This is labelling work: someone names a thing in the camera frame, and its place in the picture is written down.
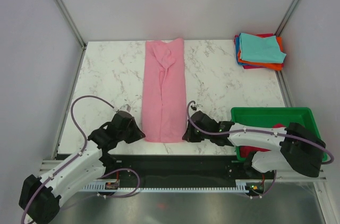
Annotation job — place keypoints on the pink t shirt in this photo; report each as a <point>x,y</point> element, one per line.
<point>163,111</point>

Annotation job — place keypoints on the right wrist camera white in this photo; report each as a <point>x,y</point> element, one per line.
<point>194,106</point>

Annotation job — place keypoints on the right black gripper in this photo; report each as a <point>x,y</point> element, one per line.
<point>189,136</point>

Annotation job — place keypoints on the aluminium frame post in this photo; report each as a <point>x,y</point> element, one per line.
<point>70,22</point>
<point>295,1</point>

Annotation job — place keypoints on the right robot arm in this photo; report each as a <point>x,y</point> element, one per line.
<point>293,147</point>

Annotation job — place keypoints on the crimson t shirt in bin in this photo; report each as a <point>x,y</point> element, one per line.
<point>243,151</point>

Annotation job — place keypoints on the folded blue t shirt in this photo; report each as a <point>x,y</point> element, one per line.
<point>236,45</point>

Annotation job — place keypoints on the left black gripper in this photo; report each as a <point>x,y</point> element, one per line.
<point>137,134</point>

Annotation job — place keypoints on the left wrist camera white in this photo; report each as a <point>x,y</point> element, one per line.
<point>125,107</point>

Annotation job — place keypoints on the folded teal t shirt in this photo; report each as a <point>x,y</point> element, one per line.
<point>260,49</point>

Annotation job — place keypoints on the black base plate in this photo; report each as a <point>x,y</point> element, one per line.
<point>179,171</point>

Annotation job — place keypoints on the folded orange t shirt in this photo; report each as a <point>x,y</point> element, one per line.
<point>277,66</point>

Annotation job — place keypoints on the right aluminium frame post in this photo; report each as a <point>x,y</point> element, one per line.
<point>295,1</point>

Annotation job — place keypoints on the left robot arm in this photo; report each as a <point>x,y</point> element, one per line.
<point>42,197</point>

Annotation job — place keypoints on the left aluminium frame post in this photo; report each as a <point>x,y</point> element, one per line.
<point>70,22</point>

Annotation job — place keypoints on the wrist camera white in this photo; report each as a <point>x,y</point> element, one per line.
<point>194,106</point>
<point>125,107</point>

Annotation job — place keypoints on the white slotted cable duct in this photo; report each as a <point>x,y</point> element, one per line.
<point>105,187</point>

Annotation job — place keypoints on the green plastic bin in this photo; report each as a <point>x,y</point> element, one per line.
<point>275,117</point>

